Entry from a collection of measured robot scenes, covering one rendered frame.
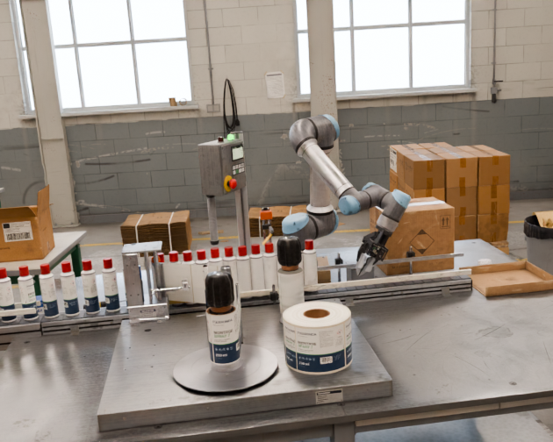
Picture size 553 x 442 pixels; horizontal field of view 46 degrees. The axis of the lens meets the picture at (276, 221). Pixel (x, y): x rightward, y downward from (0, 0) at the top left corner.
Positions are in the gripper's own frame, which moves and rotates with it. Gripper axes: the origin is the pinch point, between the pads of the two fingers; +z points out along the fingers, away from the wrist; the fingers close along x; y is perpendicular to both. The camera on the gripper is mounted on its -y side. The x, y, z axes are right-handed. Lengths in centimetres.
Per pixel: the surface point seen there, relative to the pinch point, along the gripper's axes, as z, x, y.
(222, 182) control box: -9, -64, 1
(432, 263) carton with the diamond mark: -13.7, 33.6, -16.5
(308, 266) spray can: 5.5, -20.5, 3.1
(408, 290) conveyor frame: -2.4, 19.3, 5.9
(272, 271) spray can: 13.2, -32.0, 2.5
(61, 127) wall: 85, -194, -554
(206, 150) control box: -17, -74, -2
